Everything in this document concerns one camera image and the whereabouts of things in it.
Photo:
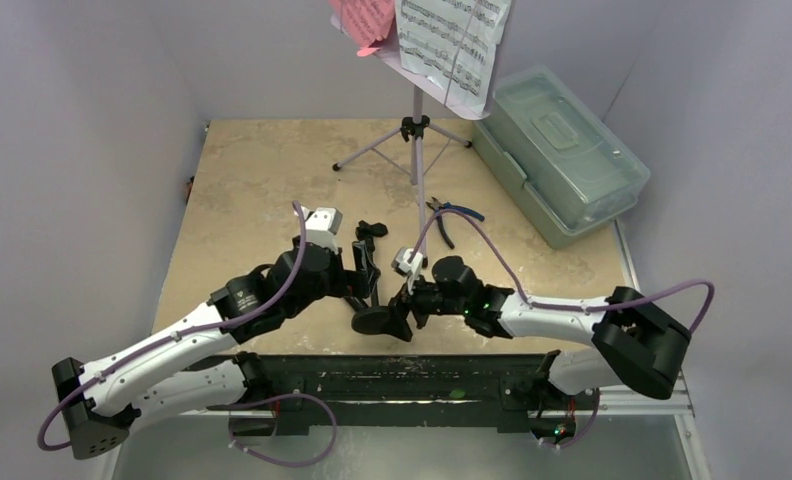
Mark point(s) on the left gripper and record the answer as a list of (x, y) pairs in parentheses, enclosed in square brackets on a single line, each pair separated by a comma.
[(347, 282)]

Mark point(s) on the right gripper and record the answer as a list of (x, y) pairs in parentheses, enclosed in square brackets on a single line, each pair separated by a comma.
[(405, 302)]

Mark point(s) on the black desktop microphone stand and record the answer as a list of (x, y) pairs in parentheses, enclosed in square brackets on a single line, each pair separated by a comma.
[(370, 317)]

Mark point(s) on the lilac folding music stand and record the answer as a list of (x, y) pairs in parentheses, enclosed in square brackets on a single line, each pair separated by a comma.
[(414, 126)]

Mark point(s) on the pink sheet music page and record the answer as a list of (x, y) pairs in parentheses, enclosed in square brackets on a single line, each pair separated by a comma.
[(367, 22)]

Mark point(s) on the white sheet music page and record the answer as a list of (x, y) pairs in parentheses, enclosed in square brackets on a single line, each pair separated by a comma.
[(452, 44)]

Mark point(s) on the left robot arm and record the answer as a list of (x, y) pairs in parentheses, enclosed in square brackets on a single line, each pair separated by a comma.
[(102, 401)]

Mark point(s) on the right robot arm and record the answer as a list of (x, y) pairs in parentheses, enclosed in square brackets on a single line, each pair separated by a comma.
[(623, 339)]

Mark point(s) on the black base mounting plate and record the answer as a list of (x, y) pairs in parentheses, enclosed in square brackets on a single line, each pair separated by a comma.
[(290, 394)]

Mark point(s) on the clear plastic storage box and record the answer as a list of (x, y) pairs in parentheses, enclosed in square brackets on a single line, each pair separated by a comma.
[(562, 166)]

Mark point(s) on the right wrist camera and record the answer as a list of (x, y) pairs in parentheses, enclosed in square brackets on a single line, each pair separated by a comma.
[(408, 263)]

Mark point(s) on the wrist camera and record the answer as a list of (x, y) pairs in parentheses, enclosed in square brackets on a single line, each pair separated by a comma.
[(322, 226), (408, 263)]

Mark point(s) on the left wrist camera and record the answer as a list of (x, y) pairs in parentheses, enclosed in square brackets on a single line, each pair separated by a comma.
[(322, 226)]

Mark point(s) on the aluminium rail frame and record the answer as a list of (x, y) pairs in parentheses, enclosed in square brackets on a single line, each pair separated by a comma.
[(621, 339)]

